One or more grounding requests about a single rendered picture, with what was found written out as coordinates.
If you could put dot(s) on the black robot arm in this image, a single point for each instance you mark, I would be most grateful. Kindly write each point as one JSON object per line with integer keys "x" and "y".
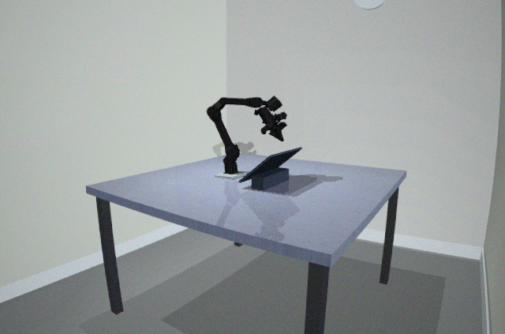
{"x": 214, "y": 113}

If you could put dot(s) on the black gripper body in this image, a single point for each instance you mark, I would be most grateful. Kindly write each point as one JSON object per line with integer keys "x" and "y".
{"x": 269, "y": 125}

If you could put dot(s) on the dark blue switch panel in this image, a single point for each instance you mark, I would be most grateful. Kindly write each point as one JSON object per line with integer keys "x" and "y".
{"x": 269, "y": 173}

